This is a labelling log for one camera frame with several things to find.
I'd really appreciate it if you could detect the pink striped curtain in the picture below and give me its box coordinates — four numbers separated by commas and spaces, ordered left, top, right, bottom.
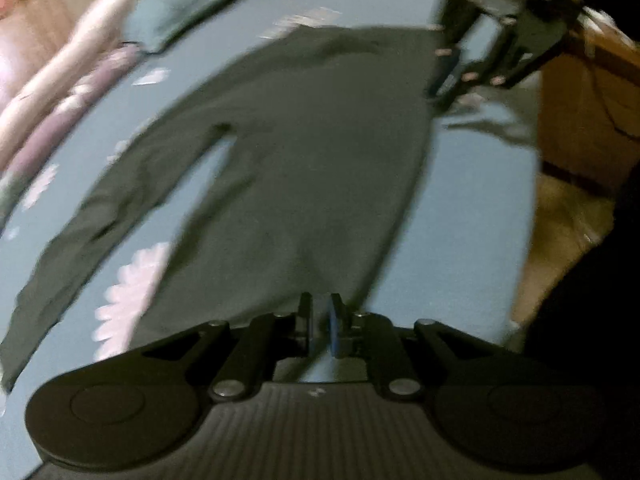
0, 0, 73, 103

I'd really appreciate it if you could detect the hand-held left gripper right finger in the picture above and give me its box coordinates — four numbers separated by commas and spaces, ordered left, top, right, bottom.
325, 293, 512, 402

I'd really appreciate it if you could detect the pink floral folded quilt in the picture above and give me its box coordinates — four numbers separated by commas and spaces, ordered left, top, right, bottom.
0, 0, 158, 163

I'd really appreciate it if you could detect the black cable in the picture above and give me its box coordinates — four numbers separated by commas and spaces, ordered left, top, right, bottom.
582, 42, 640, 138

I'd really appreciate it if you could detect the person's dark clothing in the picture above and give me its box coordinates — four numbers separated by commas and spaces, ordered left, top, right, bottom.
520, 180, 640, 393

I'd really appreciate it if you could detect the wooden nightstand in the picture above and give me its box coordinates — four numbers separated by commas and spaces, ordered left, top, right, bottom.
539, 10, 640, 193

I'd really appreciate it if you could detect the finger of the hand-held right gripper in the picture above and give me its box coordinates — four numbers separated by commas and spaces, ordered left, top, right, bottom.
427, 42, 526, 112
462, 0, 526, 31

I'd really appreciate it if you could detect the teal pillow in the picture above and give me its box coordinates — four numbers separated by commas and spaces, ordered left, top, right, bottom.
121, 0, 252, 54

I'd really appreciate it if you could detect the dark green long-sleeve shirt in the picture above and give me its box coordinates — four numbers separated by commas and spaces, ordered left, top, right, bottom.
0, 0, 558, 394

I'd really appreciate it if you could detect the teal floral bed sheet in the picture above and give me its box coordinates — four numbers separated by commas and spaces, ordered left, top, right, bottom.
0, 0, 545, 480

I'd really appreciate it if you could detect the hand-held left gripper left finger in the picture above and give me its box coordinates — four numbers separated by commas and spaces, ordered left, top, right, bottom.
120, 291, 314, 402

